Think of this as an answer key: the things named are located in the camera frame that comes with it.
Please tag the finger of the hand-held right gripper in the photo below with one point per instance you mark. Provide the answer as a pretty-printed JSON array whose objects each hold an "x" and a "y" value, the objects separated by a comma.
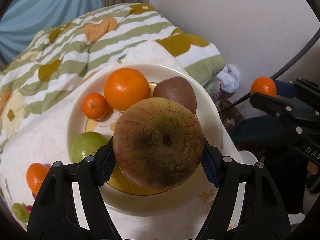
[
  {"x": 287, "y": 88},
  {"x": 275, "y": 105}
]

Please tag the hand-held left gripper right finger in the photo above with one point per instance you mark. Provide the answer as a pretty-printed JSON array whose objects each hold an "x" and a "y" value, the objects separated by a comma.
[{"x": 211, "y": 172}]

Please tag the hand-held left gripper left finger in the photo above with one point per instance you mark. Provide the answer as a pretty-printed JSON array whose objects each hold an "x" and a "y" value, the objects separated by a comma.
[{"x": 107, "y": 166}]

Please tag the small tangerine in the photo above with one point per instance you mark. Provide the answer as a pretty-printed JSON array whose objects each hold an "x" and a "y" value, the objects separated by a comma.
[
  {"x": 263, "y": 86},
  {"x": 36, "y": 177},
  {"x": 95, "y": 105}
]

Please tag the green apple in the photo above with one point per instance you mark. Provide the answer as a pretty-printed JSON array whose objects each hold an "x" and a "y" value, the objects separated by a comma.
[
  {"x": 86, "y": 146},
  {"x": 20, "y": 212}
]

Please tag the white plate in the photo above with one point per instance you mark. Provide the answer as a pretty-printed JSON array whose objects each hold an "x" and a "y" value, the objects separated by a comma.
[{"x": 75, "y": 125}]

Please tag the wrinkled brownish apple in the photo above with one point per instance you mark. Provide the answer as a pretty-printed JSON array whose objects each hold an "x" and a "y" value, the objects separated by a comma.
[{"x": 157, "y": 142}]

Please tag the large orange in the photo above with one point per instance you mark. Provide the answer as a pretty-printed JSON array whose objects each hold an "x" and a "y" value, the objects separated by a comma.
[{"x": 126, "y": 88}]

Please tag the brown kiwi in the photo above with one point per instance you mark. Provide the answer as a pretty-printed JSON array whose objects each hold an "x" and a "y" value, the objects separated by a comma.
[{"x": 175, "y": 92}]

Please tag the person's right hand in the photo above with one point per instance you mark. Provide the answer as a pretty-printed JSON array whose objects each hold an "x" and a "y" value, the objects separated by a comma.
[{"x": 312, "y": 168}]

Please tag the white round object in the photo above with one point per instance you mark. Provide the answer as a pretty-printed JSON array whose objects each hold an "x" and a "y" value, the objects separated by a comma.
[{"x": 247, "y": 157}]

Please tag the black curved tube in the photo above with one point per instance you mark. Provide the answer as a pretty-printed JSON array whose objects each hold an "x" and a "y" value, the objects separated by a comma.
[{"x": 310, "y": 43}]

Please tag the white plastic bag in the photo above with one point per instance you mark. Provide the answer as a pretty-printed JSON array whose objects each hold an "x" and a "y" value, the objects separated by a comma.
[{"x": 228, "y": 78}]

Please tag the pale green cloth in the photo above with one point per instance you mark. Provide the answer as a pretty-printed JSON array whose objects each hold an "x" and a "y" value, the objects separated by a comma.
[{"x": 211, "y": 87}]

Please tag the white floral tablecloth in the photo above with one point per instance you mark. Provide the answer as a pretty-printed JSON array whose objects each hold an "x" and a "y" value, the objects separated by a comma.
[{"x": 37, "y": 142}]

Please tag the small red fruit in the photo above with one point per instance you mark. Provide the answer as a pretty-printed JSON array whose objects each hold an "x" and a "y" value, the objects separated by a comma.
[{"x": 29, "y": 208}]

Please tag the green striped floral blanket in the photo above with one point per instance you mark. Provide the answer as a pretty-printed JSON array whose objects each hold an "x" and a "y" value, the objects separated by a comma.
[{"x": 62, "y": 55}]

